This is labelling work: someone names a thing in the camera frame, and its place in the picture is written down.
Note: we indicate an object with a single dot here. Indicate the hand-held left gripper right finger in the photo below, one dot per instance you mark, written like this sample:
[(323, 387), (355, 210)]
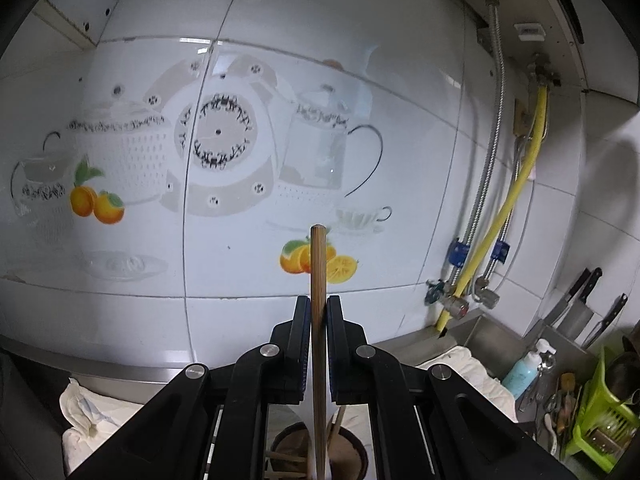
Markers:
[(334, 360)]

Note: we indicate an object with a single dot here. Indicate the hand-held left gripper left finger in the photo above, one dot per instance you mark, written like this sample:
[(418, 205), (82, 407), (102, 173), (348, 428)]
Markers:
[(302, 360)]

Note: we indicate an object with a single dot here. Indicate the plain metal valve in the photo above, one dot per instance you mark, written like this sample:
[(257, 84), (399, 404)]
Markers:
[(486, 294)]

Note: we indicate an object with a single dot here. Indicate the green plastic rack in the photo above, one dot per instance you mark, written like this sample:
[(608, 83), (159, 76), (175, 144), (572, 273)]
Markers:
[(595, 410)]

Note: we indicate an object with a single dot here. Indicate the blue pump bottle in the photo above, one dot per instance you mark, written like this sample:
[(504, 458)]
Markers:
[(522, 375)]

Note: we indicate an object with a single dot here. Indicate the white quilted cloth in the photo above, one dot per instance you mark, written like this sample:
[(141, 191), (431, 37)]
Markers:
[(85, 410)]

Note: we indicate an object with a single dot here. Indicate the black chopstick holder cup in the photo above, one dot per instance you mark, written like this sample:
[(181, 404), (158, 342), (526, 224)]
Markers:
[(350, 452)]

